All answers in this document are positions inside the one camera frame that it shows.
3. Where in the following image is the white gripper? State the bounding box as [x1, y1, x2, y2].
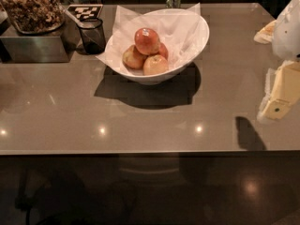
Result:
[254, 0, 300, 124]

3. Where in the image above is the white ceramic bowl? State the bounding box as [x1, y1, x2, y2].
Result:
[104, 8, 210, 86]

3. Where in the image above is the back right red apple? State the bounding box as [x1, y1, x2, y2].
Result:
[158, 43, 169, 59]

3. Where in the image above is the red apple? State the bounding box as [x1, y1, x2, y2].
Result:
[134, 27, 160, 55]
[122, 45, 147, 69]
[158, 43, 169, 59]

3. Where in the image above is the front yellow-red apple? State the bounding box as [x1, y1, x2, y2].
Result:
[143, 54, 169, 76]

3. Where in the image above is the top red apple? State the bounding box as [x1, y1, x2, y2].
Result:
[134, 27, 160, 55]

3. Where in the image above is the left red apple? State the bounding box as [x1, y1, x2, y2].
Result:
[122, 45, 147, 69]

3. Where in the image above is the white paper liner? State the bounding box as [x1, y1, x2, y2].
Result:
[96, 2, 202, 77]

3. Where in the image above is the black mesh cup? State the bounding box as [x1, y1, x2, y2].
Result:
[78, 18, 106, 54]

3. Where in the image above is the black white marker tag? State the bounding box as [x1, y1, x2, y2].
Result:
[67, 4, 103, 21]

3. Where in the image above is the stainless steel box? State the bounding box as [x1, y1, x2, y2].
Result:
[0, 17, 80, 63]

